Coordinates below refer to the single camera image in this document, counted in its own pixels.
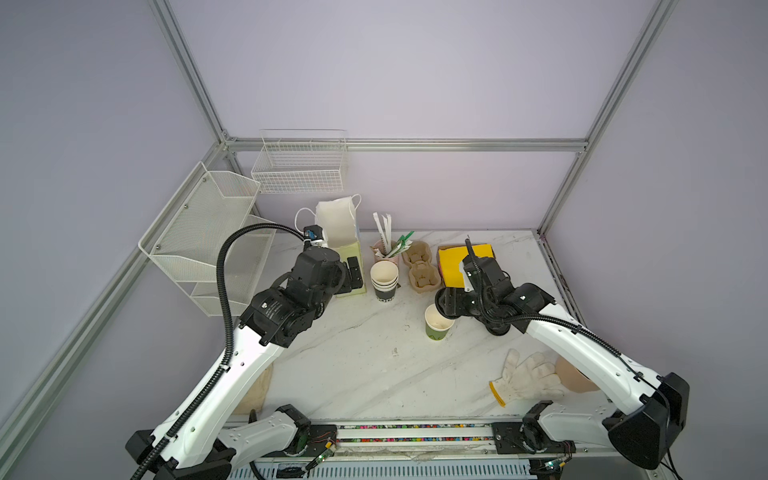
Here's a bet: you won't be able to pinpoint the white wire basket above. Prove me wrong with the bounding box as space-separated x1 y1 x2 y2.
251 129 348 194

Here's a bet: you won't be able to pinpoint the pink utensil holder cup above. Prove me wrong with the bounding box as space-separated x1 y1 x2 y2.
371 240 399 264

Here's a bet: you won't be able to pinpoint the stack of black paper cups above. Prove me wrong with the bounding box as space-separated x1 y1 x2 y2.
370 260 399 302

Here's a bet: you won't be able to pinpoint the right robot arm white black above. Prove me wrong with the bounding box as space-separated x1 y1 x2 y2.
458 250 690 470

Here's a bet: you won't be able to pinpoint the yellow napkin stack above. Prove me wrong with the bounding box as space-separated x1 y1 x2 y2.
438 243 496 288

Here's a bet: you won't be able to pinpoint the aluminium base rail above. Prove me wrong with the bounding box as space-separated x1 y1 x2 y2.
164 416 667 464

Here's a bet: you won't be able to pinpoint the tan bowl with green plant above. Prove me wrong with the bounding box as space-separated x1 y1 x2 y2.
555 356 600 394

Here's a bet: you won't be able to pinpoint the white and green paper bag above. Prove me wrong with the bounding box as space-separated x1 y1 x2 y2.
294 194 364 278

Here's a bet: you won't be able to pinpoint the cardboard box of napkins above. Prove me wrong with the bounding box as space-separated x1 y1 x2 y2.
436 242 499 289

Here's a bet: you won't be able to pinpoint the white two-tier mesh shelf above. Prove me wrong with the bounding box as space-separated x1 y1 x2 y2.
138 164 275 317

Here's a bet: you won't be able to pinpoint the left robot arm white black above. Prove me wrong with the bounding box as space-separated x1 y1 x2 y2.
126 246 363 479

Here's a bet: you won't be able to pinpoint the white work glove right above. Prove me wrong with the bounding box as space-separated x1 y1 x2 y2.
489 349 565 407

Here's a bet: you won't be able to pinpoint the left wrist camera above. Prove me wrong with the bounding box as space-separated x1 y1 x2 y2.
303 225 327 249

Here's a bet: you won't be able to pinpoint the green paper cup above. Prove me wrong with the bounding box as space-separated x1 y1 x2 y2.
424 304 455 341

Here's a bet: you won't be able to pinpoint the brown pulp cup carriers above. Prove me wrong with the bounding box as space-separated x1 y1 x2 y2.
401 240 442 293

